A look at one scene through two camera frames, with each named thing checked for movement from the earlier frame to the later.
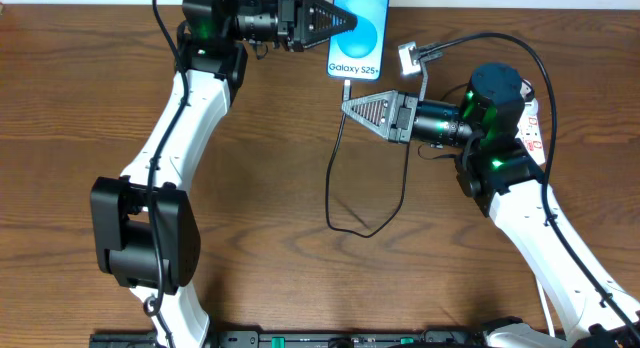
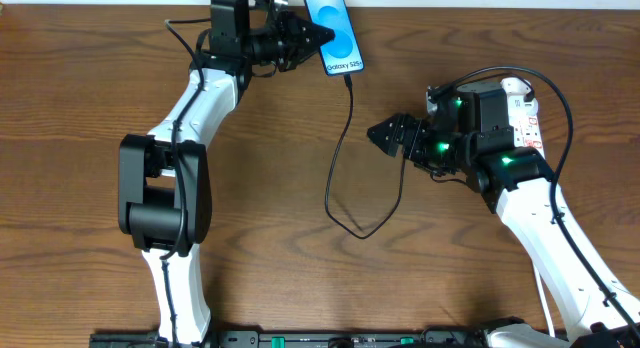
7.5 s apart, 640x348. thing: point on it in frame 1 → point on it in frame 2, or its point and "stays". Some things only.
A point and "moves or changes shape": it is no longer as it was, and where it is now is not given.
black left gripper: x=288 y=19 → x=286 y=43
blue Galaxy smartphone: x=358 y=54 moves or changes shape
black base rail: x=314 y=339 stays
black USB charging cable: x=346 y=97 moves or changes shape
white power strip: x=529 y=129 stays
